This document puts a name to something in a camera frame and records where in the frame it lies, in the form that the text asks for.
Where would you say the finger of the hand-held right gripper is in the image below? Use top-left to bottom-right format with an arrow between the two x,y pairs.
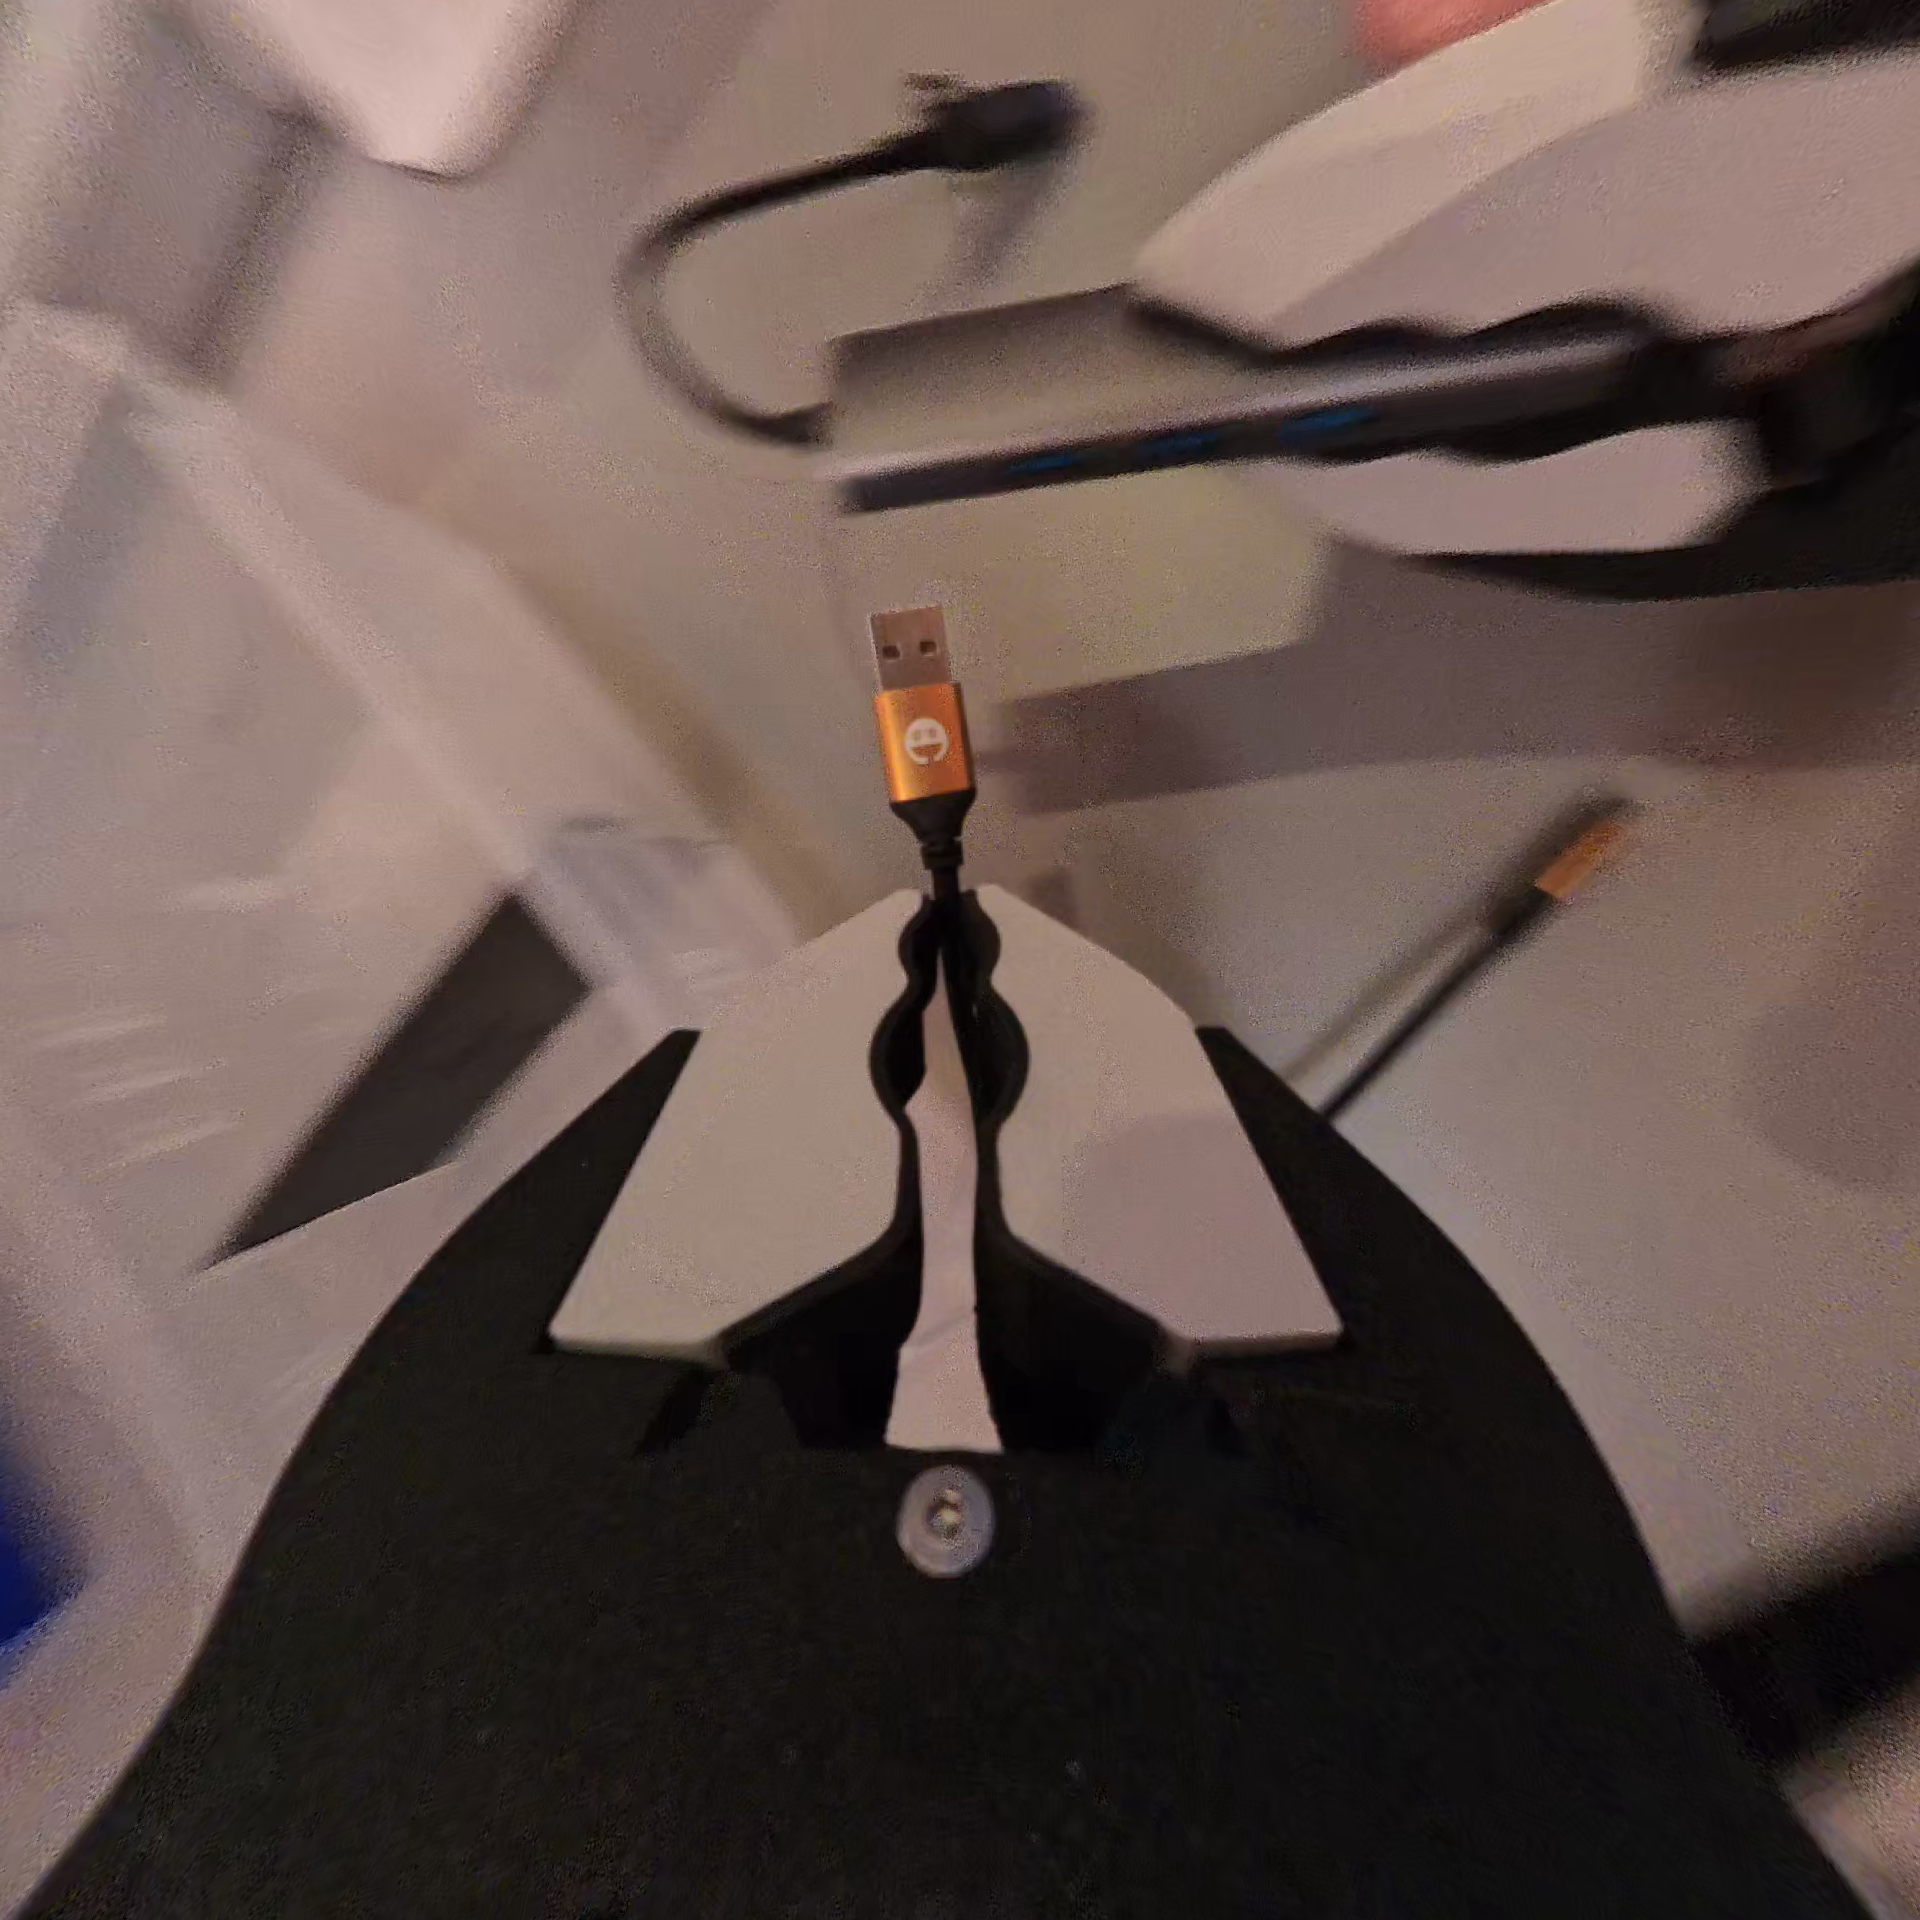
1134,23 -> 1920,359
1243,425 -> 1778,563

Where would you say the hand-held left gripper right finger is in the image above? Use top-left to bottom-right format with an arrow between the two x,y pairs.
967,879 -> 1349,1366

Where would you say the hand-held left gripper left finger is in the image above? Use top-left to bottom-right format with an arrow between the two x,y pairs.
544,886 -> 939,1367

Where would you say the black cable with orange plugs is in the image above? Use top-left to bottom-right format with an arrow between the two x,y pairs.
869,599 -> 1639,1120

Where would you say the grey USB hub with cable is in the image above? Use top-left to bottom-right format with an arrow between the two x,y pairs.
615,75 -> 1778,512

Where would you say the white cardboard box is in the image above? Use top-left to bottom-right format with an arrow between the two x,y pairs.
0,300 -> 792,1245

